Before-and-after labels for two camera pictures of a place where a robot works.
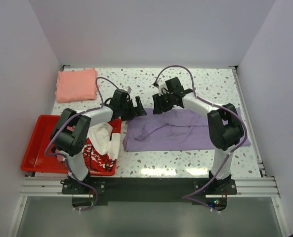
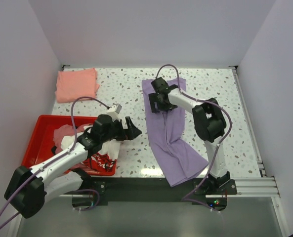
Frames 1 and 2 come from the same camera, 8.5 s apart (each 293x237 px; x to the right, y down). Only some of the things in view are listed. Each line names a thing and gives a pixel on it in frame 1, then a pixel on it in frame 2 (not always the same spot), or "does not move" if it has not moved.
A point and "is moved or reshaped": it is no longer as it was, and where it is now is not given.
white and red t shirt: (101, 148) does not move
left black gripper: (135, 111) -> (133, 132)
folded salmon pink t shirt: (75, 85) does not move
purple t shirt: (188, 130) is moved or reshaped
